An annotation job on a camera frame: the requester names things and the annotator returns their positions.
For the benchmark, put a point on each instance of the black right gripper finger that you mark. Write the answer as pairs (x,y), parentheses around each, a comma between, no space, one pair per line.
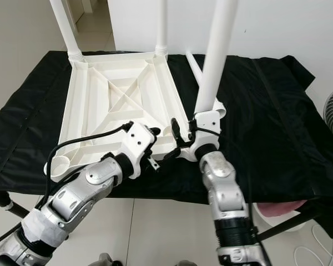
(177,132)

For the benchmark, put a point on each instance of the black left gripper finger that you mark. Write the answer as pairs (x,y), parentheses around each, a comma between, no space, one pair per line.
(170,154)
(155,132)

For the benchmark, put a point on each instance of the white plastic table top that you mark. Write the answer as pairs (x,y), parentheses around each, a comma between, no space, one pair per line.
(116,105)

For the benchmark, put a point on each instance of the white tapered table leg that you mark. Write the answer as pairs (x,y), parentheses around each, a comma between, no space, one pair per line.
(219,50)
(195,69)
(161,27)
(64,27)

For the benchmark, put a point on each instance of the black table cloth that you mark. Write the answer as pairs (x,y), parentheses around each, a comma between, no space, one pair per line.
(272,160)

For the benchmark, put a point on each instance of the grey right robot foot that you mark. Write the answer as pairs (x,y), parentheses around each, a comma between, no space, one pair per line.
(186,262)

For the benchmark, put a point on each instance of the grey robot foot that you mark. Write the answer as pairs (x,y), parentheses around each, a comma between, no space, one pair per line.
(105,260)
(186,262)

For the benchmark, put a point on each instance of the grey left robot foot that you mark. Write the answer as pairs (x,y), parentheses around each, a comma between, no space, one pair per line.
(105,260)

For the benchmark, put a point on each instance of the pink soft item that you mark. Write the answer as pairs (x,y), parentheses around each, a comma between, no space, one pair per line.
(280,209)

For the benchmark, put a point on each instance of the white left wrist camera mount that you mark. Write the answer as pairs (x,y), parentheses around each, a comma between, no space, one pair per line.
(140,145)

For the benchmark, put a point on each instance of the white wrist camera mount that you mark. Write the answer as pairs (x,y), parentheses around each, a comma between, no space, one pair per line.
(208,122)
(140,145)

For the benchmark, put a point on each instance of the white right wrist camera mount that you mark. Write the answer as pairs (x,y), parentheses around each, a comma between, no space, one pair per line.
(208,122)

